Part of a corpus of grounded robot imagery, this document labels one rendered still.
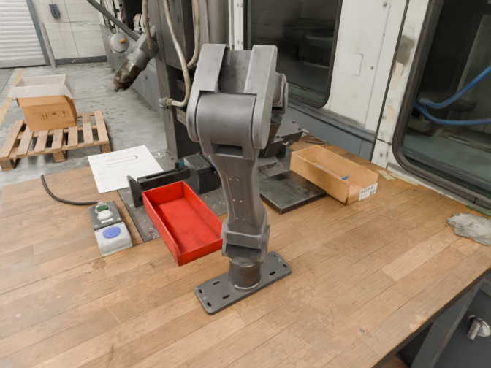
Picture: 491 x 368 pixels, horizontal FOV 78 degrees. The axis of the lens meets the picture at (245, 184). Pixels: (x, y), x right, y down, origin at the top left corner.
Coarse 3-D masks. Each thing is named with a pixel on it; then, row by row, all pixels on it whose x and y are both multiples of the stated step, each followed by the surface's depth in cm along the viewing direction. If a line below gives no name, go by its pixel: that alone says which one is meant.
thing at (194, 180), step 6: (192, 174) 90; (198, 174) 87; (204, 174) 88; (210, 174) 89; (186, 180) 97; (192, 180) 92; (198, 180) 88; (204, 180) 89; (210, 180) 90; (216, 180) 91; (192, 186) 93; (198, 186) 89; (204, 186) 90; (210, 186) 91; (216, 186) 92; (198, 192) 90; (204, 192) 91
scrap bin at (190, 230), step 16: (144, 192) 81; (160, 192) 83; (176, 192) 86; (192, 192) 80; (160, 208) 83; (176, 208) 83; (192, 208) 83; (208, 208) 74; (160, 224) 70; (176, 224) 77; (192, 224) 77; (208, 224) 76; (176, 240) 72; (192, 240) 72; (208, 240) 72; (176, 256) 65; (192, 256) 66
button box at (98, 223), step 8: (40, 176) 100; (48, 192) 90; (64, 200) 86; (112, 200) 82; (88, 208) 79; (112, 208) 79; (96, 216) 76; (112, 216) 76; (120, 216) 76; (96, 224) 73; (104, 224) 73; (112, 224) 74
